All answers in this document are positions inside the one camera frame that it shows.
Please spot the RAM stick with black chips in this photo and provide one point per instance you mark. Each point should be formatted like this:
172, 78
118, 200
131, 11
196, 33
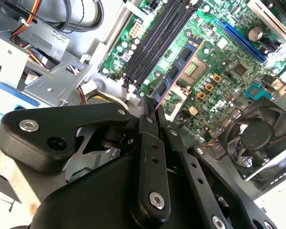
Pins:
174, 71

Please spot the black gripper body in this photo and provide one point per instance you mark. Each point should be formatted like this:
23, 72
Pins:
90, 202

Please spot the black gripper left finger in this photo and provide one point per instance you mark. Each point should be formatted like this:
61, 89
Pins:
74, 114

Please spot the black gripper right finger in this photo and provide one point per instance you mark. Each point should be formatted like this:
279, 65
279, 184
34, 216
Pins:
206, 198

